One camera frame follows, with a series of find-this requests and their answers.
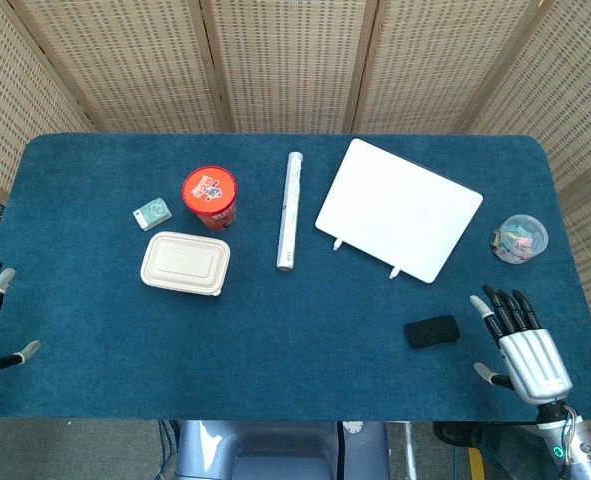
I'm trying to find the small green white box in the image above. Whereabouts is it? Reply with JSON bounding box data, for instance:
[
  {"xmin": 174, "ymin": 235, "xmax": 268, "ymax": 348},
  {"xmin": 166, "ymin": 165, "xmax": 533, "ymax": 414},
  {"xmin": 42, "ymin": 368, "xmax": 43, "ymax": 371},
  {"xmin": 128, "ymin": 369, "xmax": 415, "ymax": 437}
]
[{"xmin": 132, "ymin": 197, "xmax": 173, "ymax": 232}]

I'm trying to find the beige lidded food box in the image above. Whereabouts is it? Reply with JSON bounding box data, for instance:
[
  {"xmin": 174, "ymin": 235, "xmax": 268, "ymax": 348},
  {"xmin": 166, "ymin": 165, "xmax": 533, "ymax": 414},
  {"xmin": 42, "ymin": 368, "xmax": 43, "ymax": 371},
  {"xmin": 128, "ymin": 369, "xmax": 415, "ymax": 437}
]
[{"xmin": 140, "ymin": 230, "xmax": 232, "ymax": 298}]

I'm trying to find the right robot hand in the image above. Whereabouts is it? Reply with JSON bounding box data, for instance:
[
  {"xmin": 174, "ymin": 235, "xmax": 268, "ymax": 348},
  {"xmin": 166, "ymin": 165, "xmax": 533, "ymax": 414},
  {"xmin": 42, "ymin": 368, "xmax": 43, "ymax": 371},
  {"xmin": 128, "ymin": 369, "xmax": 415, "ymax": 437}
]
[{"xmin": 469, "ymin": 284, "xmax": 574, "ymax": 405}]

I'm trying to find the white whiteboard with feet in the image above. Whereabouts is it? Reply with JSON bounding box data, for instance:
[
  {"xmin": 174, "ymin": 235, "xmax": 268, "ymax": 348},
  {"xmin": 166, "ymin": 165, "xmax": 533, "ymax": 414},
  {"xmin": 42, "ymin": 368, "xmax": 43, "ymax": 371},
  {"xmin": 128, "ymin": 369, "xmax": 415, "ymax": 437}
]
[{"xmin": 314, "ymin": 137, "xmax": 485, "ymax": 285}]

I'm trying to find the blue table mat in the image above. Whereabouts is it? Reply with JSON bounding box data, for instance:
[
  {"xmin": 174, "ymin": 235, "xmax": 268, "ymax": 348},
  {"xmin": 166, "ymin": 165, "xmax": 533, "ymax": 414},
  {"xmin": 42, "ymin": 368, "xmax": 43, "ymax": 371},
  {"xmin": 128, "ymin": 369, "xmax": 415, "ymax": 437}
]
[{"xmin": 0, "ymin": 132, "xmax": 591, "ymax": 422}]

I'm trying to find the red instant noodle cup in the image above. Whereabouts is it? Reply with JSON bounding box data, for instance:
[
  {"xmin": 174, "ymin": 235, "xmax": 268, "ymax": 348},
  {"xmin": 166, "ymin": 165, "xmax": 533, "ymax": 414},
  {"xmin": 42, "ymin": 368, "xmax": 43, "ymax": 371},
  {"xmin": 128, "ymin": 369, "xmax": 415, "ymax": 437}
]
[{"xmin": 182, "ymin": 166, "xmax": 238, "ymax": 232}]

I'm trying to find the clear cup of colourful items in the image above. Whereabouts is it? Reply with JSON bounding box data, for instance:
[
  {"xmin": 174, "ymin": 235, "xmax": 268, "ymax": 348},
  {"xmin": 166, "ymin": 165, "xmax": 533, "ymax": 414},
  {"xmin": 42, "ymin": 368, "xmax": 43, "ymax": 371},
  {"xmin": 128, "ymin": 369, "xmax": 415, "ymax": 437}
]
[{"xmin": 488, "ymin": 213, "xmax": 550, "ymax": 264}]

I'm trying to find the silver foil roll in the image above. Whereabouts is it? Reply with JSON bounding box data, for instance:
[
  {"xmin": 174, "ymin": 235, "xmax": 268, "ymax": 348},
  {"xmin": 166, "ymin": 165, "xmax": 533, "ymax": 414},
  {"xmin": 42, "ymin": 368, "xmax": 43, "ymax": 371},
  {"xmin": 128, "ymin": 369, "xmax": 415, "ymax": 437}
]
[{"xmin": 275, "ymin": 151, "xmax": 306, "ymax": 273}]

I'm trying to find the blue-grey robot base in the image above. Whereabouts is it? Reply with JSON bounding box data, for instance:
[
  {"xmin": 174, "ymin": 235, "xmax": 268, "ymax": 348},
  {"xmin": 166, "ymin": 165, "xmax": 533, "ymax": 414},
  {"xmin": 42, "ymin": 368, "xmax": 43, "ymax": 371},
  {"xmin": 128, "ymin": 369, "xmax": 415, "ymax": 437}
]
[{"xmin": 172, "ymin": 419, "xmax": 391, "ymax": 480}]

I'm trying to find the black whiteboard eraser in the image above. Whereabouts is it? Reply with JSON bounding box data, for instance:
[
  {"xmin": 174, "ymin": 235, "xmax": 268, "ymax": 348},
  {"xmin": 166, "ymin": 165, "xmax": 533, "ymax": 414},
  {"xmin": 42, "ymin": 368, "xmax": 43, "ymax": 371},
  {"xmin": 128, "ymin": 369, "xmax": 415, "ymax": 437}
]
[{"xmin": 403, "ymin": 314, "xmax": 461, "ymax": 350}]

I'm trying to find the woven folding screen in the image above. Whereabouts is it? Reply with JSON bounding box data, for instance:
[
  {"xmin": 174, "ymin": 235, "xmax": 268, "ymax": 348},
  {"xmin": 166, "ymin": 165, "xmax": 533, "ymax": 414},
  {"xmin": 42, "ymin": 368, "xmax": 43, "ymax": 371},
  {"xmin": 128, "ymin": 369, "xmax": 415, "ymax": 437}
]
[{"xmin": 0, "ymin": 0, "xmax": 591, "ymax": 446}]

